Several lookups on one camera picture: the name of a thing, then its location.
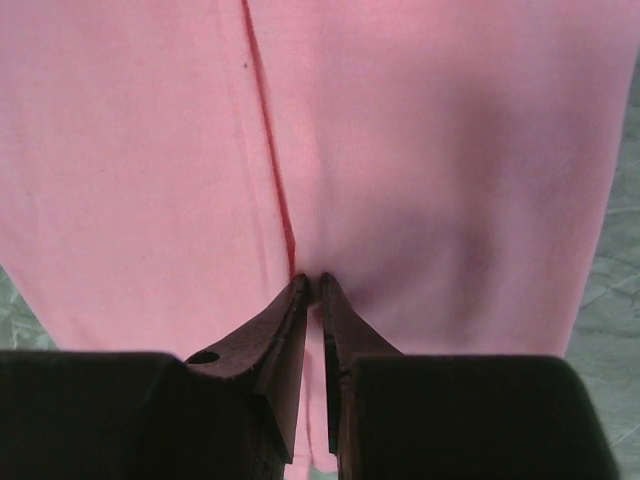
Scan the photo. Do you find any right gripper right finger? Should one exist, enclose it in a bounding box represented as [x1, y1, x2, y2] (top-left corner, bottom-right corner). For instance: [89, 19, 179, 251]
[320, 273, 402, 455]

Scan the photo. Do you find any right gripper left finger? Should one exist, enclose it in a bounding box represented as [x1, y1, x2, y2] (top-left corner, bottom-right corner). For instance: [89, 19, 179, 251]
[185, 275, 308, 463]

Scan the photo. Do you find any pink t shirt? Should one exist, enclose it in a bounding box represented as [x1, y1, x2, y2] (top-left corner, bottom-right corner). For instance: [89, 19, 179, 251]
[1, 1, 639, 479]

